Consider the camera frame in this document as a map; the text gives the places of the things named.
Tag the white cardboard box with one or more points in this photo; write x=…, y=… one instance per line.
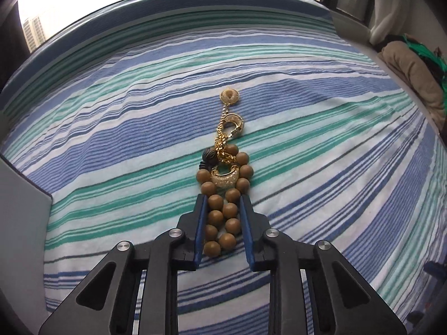
x=21, y=233

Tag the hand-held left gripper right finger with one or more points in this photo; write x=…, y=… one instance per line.
x=247, y=230

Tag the narrow high-rise building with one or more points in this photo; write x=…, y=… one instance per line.
x=34, y=33

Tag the white curtain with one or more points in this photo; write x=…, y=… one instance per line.
x=386, y=7

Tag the green cloth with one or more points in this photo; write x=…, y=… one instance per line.
x=422, y=50

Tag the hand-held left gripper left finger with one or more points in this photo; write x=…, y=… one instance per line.
x=199, y=230

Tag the beige cushion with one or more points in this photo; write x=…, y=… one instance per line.
x=415, y=69

